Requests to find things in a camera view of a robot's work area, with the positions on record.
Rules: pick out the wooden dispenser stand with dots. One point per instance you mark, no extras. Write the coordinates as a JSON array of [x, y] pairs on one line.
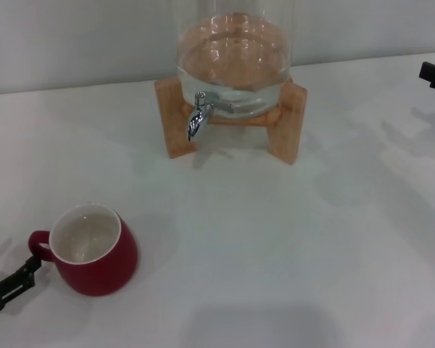
[[288, 123]]

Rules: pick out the red ceramic cup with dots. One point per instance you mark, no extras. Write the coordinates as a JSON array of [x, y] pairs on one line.
[[98, 264]]

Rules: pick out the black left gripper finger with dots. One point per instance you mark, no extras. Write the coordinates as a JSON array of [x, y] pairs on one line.
[[18, 279]]

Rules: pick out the glass water dispenser jar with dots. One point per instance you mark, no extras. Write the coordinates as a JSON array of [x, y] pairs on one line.
[[235, 54]]

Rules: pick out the chrome dispenser faucet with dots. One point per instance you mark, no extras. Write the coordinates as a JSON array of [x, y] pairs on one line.
[[197, 117]]

